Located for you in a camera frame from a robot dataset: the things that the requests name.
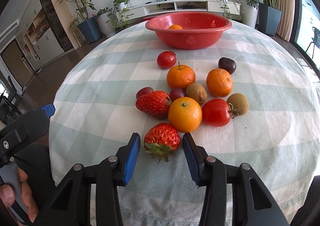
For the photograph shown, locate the glass balcony door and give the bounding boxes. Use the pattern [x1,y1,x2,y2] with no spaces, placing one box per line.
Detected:
[291,0,320,72]

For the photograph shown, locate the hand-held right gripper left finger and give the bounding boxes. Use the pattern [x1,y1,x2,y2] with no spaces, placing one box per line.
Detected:
[31,132,142,226]

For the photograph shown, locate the person's left hand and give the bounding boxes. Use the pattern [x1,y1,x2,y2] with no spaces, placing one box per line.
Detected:
[0,169,39,222]

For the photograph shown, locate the wall air vent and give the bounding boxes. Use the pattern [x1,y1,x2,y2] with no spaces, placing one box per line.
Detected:
[0,20,19,44]

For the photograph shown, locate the trailing pothos plant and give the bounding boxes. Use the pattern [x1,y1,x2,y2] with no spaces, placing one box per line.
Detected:
[110,0,135,30]

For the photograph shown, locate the red grape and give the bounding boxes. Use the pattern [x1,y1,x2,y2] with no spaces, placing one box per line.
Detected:
[136,87,154,99]
[169,88,186,102]

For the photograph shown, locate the dark dining chair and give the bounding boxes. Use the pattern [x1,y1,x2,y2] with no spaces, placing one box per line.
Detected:
[0,75,28,124]

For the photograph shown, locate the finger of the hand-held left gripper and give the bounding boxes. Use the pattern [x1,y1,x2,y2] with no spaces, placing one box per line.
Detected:
[0,103,55,167]

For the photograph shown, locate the brown kiwi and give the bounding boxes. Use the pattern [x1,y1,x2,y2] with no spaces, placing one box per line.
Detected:
[185,83,208,105]
[226,93,250,116]

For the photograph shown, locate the small red tomato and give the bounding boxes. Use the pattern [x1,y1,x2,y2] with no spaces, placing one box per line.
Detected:
[157,51,177,69]

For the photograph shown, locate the red plastic basin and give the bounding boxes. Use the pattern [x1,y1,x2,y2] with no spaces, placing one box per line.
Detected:
[145,12,232,50]

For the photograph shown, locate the bushy plant in white pot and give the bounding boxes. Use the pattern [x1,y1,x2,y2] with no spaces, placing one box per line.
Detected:
[234,0,260,29]

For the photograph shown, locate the stemless tangerine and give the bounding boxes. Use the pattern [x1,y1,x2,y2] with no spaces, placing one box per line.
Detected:
[206,68,234,98]

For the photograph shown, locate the tall tree in blue pot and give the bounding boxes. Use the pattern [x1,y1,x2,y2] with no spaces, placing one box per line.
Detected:
[57,0,101,44]

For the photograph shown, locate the large smooth orange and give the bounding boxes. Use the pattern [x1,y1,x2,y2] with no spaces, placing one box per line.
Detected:
[168,97,203,133]

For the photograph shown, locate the tangerine with stem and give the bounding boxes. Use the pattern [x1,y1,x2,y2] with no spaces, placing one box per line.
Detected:
[166,62,196,91]

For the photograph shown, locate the large red tomato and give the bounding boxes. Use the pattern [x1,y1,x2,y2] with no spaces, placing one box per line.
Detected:
[202,98,239,127]

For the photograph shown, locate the beige curtain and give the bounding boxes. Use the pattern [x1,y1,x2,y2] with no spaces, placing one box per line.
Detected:
[271,0,296,42]

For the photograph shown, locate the dark purple plum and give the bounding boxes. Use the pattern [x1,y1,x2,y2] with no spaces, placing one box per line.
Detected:
[218,57,237,75]

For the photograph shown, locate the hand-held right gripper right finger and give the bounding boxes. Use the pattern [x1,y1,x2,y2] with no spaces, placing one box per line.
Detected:
[182,132,292,226]

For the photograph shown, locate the red strawberry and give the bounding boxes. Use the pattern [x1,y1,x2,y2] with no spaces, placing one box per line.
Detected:
[144,123,181,162]
[135,90,173,120]

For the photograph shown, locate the brown door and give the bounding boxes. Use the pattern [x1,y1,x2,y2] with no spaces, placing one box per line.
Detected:
[0,40,34,84]

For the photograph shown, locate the white television cabinet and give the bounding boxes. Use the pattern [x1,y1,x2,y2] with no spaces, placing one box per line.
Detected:
[115,0,242,20]

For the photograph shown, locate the large-leaf plant in dark pot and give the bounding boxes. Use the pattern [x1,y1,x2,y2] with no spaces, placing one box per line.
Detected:
[244,0,295,37]

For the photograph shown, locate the display cabinet with shelves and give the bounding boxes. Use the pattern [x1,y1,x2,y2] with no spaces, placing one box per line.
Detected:
[16,0,80,65]

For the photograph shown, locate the plant in white ribbed pot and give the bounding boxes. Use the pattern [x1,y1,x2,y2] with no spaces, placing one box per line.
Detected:
[96,8,117,38]

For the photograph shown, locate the black balcony chair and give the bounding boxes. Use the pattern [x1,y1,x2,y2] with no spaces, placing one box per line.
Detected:
[305,27,320,59]

